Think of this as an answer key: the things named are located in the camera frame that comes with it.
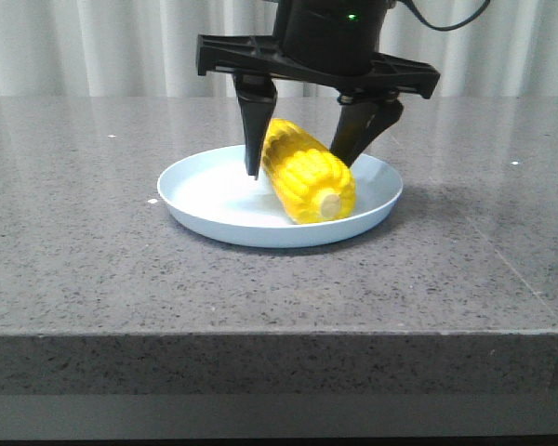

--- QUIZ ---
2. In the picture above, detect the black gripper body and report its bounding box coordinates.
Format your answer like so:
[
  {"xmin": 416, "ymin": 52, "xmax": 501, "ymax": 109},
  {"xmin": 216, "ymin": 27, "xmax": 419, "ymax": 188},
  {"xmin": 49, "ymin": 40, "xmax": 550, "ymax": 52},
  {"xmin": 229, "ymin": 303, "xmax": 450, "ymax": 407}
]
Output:
[{"xmin": 196, "ymin": 1, "xmax": 440, "ymax": 98}]

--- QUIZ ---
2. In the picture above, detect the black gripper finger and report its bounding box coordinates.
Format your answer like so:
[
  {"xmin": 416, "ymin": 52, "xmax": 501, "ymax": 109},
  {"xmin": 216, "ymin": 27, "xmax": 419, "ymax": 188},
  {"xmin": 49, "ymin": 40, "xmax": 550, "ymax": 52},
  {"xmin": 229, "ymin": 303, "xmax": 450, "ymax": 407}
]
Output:
[
  {"xmin": 330, "ymin": 91, "xmax": 404, "ymax": 167},
  {"xmin": 233, "ymin": 73, "xmax": 277, "ymax": 178}
]

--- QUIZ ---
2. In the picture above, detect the yellow corn cob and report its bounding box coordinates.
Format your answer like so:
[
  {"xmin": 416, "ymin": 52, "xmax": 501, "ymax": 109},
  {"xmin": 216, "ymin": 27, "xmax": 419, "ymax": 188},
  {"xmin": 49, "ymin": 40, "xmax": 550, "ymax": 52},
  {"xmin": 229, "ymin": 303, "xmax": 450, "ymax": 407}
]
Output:
[{"xmin": 261, "ymin": 118, "xmax": 356, "ymax": 224}]

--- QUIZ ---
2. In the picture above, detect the light blue round plate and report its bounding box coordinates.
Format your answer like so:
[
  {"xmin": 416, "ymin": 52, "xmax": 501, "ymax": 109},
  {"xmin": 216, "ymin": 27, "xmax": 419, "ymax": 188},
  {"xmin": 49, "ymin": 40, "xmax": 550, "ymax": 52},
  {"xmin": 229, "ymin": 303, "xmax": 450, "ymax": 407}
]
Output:
[{"xmin": 157, "ymin": 145, "xmax": 403, "ymax": 248}]

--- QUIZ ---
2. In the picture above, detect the white pleated curtain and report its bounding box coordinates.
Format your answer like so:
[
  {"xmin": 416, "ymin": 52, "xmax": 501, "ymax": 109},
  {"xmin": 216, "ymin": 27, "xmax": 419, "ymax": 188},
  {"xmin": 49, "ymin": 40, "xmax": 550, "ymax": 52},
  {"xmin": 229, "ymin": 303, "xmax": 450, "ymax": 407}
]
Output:
[{"xmin": 0, "ymin": 1, "xmax": 558, "ymax": 97}]

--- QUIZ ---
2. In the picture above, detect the black cable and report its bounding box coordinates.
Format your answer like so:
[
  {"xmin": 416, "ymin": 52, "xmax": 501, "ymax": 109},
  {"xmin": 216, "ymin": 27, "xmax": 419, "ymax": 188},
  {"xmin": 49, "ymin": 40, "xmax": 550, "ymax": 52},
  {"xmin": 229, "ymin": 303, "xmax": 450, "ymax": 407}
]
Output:
[{"xmin": 402, "ymin": 0, "xmax": 493, "ymax": 33}]

